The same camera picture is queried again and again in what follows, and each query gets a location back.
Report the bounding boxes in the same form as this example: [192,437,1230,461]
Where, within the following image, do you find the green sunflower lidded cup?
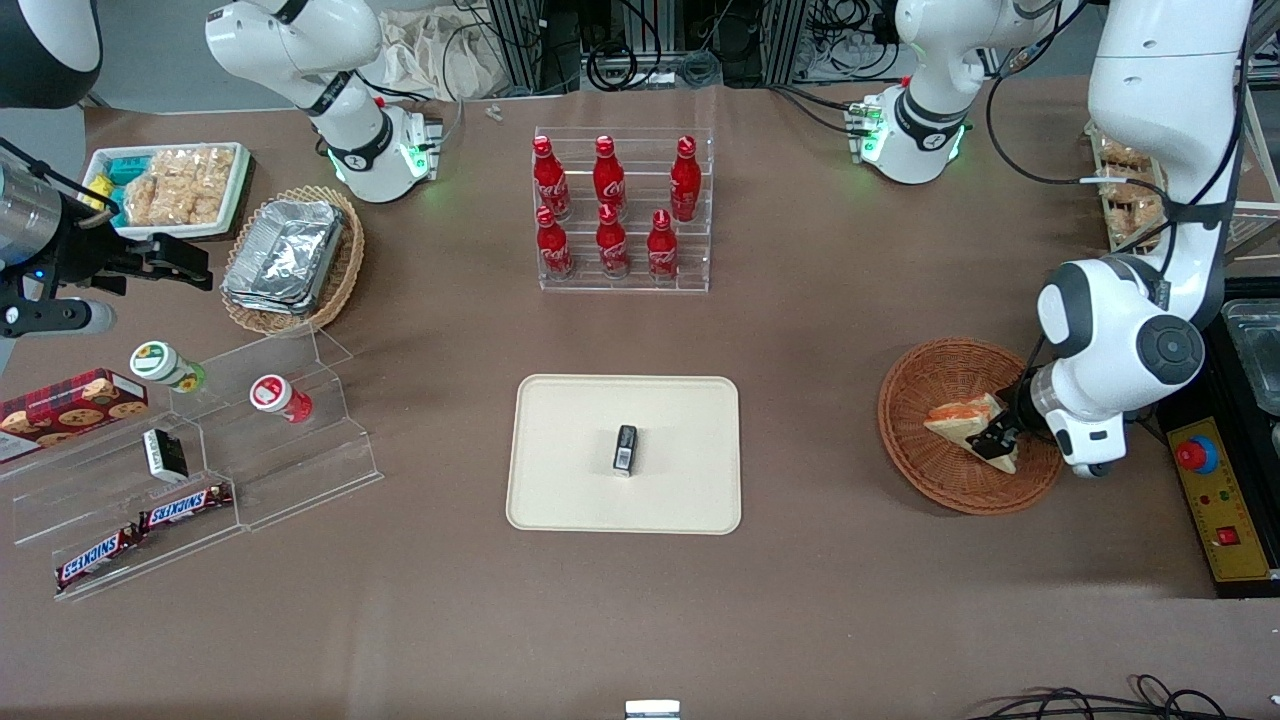
[129,341,207,393]

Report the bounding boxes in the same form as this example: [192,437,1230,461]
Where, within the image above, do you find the clear acrylic bottle rack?
[533,127,715,294]

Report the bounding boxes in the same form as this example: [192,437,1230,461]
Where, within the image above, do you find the brown round wicker basket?
[878,337,1064,517]

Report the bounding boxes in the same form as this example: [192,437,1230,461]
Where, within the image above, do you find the Snickers chocolate bar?
[54,526,143,593]
[138,483,234,532]

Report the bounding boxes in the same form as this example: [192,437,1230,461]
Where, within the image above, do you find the background cable bundle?
[440,0,901,93]

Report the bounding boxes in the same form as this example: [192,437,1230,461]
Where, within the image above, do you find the triangle sandwich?
[923,392,1021,474]

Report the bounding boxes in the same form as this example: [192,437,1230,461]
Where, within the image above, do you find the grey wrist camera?
[0,298,117,339]
[1060,412,1129,479]

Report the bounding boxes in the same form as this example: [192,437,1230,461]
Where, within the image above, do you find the small black white box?
[142,428,190,484]

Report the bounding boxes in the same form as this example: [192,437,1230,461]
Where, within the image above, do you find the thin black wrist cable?
[0,138,116,231]

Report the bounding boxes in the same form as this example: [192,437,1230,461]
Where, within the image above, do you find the white rectangular snack tray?
[80,142,251,241]

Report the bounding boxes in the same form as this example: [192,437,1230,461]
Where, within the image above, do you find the yellow emergency stop box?
[1166,415,1277,584]

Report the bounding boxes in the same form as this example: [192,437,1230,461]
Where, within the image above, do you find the red tartan cookie box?
[0,368,150,464]

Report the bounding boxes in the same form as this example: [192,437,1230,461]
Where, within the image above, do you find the clear snack display stand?
[1085,118,1176,253]

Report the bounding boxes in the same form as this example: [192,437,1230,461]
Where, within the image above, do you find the black floor cables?
[965,675,1280,720]

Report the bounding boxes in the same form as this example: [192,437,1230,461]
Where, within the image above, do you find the cream plastic tray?
[506,375,742,535]

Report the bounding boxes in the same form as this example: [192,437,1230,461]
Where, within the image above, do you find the rice cracker pack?
[158,150,206,221]
[122,170,166,227]
[195,147,237,206]

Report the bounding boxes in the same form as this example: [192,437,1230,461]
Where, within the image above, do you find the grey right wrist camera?
[0,298,117,339]

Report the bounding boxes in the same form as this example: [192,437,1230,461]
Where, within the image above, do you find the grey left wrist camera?
[1060,412,1129,479]

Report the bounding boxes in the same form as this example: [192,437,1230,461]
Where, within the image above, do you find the black base cables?
[768,84,883,137]

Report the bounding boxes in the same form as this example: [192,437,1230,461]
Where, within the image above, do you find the red lidded yoghurt cup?
[249,374,314,424]

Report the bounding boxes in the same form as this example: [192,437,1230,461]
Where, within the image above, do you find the white cloth bag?
[378,8,501,101]

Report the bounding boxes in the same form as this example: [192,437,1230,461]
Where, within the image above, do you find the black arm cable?
[985,0,1251,263]

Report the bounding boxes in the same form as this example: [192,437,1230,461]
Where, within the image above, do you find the red cola bottle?
[595,204,631,279]
[669,136,703,223]
[592,135,628,221]
[535,206,576,281]
[532,136,573,223]
[646,209,681,281]

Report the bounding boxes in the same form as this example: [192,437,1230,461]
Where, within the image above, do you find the stack of foil trays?
[222,198,347,317]

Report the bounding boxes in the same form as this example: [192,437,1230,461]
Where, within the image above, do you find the steel metal tray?
[1222,298,1280,416]

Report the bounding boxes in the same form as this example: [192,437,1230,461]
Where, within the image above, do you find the aluminium frame post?
[485,0,546,97]

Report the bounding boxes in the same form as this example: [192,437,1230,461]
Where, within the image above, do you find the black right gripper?
[45,225,214,299]

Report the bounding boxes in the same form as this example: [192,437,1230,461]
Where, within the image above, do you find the clear acrylic tiered shelf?
[0,325,385,603]

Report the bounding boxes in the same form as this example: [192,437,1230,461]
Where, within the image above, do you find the light wicker basket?
[220,185,366,337]

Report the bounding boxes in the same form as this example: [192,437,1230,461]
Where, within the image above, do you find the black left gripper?
[964,372,1047,463]

